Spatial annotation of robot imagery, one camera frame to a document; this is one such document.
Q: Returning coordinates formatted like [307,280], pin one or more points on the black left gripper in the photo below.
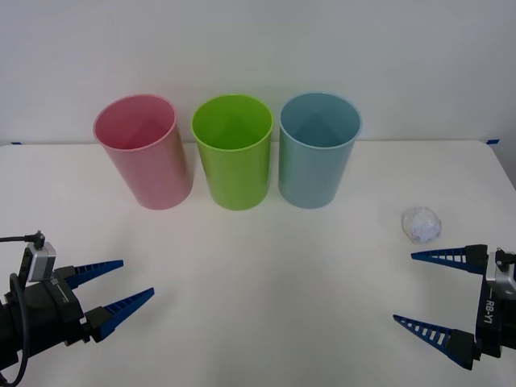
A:
[52,310]

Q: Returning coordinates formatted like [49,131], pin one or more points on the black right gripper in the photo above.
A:
[498,322]

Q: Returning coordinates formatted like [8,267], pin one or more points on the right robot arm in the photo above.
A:
[502,278]

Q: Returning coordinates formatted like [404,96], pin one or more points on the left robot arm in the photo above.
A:
[40,261]

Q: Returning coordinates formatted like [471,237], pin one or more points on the pink plastic bin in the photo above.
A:
[149,177]

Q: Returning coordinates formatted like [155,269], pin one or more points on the green plastic bin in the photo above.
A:
[234,177]

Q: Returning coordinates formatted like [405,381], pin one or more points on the pale blue plastic bin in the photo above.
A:
[310,177]

